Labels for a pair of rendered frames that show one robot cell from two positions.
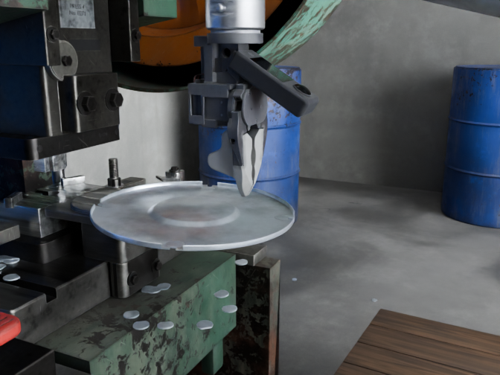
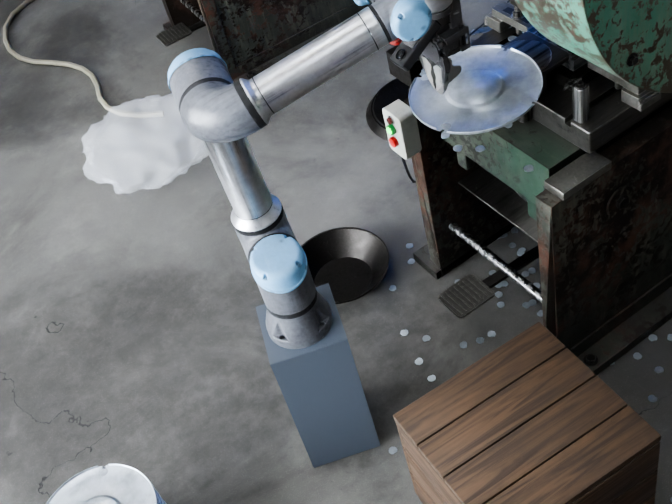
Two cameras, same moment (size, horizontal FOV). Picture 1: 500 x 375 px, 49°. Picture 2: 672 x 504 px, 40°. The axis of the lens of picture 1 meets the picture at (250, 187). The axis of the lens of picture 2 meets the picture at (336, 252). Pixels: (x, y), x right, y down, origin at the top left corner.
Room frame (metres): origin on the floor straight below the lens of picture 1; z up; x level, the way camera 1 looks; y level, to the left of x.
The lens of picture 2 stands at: (1.54, -1.37, 2.05)
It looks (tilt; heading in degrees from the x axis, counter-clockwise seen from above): 46 degrees down; 132
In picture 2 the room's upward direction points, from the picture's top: 16 degrees counter-clockwise
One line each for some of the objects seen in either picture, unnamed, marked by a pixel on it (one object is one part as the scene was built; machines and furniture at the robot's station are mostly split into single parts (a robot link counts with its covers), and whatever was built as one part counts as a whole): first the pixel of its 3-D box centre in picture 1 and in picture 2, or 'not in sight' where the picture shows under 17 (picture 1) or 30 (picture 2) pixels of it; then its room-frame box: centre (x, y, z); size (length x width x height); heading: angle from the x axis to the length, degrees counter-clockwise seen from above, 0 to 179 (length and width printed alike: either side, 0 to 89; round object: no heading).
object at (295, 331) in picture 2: not in sight; (295, 308); (0.52, -0.42, 0.50); 0.15 x 0.15 x 0.10
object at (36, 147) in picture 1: (43, 143); not in sight; (0.88, 0.33, 0.86); 0.20 x 0.16 x 0.05; 154
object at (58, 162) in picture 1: (51, 158); not in sight; (0.87, 0.32, 0.84); 0.05 x 0.03 x 0.04; 154
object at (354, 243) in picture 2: not in sight; (341, 271); (0.28, 0.04, 0.04); 0.30 x 0.30 x 0.07
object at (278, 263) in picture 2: not in sight; (281, 272); (0.52, -0.41, 0.62); 0.13 x 0.12 x 0.14; 139
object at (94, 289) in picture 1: (56, 253); (566, 69); (0.88, 0.33, 0.68); 0.45 x 0.30 x 0.06; 154
